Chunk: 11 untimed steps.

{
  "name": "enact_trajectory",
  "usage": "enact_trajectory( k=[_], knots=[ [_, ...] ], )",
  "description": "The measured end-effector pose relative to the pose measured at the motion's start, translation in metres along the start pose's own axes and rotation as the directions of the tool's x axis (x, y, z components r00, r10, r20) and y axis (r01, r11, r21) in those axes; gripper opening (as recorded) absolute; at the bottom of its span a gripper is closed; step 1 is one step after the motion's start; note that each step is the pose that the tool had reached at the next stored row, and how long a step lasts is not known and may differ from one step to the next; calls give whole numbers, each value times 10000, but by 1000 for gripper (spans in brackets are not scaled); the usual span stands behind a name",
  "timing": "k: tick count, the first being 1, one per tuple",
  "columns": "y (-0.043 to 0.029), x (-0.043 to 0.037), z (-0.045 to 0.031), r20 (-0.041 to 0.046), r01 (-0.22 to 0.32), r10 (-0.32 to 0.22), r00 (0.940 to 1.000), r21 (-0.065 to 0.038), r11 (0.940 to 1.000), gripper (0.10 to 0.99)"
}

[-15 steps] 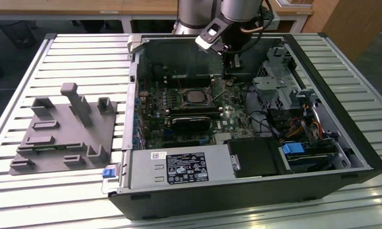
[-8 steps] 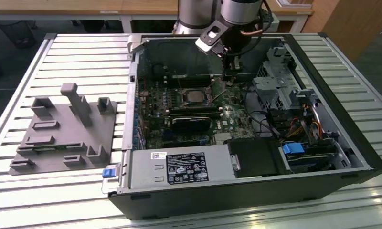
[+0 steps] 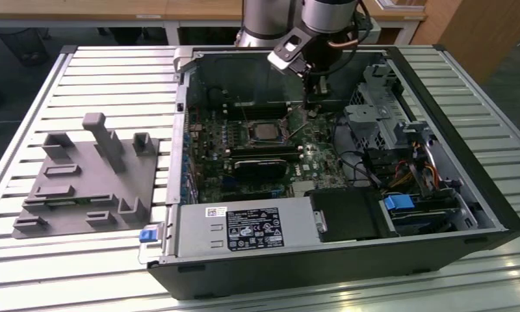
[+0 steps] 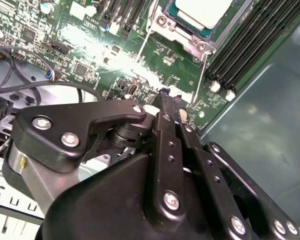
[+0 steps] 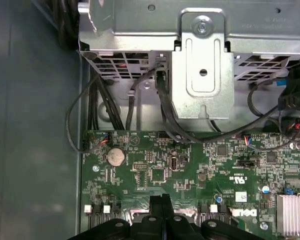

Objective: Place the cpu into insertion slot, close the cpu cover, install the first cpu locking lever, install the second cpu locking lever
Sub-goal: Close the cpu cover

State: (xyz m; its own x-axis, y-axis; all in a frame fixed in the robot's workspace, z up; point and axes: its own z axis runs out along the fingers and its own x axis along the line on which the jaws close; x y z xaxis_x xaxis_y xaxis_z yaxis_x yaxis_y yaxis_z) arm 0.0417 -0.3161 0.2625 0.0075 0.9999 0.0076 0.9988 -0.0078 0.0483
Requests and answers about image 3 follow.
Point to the wooden cabinet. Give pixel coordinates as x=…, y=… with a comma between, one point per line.
x=481, y=32

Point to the silver metal drive cage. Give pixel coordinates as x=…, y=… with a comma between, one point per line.
x=373, y=130

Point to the white barcode sticker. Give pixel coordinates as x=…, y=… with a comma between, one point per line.
x=216, y=211

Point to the grey parts rack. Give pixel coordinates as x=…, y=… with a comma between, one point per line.
x=91, y=182

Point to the black expansion slot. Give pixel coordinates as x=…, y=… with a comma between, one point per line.
x=243, y=196

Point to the black open PC case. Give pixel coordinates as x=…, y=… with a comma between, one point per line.
x=286, y=276

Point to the blue case latch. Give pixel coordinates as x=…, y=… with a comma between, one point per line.
x=148, y=235

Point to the wooden desk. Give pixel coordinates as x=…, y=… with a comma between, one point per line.
x=112, y=9

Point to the blue disk carrier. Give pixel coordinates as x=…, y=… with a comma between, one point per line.
x=399, y=203

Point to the black CPU socket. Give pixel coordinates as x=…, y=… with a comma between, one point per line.
x=250, y=140

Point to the grey power supply unit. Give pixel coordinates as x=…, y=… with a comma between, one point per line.
x=199, y=227

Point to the green motherboard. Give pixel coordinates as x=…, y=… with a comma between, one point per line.
x=320, y=162

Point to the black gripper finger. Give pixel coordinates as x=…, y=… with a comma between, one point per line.
x=308, y=94
x=323, y=86

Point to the silver disk bay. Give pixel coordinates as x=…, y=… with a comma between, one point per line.
x=459, y=214

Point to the black RAM slot bank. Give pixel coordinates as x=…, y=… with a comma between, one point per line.
x=260, y=112

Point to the black power supply label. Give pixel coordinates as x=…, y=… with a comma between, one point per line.
x=255, y=230

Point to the silver chipset heatsink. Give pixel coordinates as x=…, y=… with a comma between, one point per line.
x=304, y=188

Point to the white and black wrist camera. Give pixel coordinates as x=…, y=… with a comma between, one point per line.
x=286, y=52

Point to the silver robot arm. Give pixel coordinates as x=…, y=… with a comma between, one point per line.
x=324, y=16

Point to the silver CPU plate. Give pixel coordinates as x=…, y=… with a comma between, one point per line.
x=267, y=131

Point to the black graphics card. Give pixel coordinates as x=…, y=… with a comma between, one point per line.
x=260, y=170

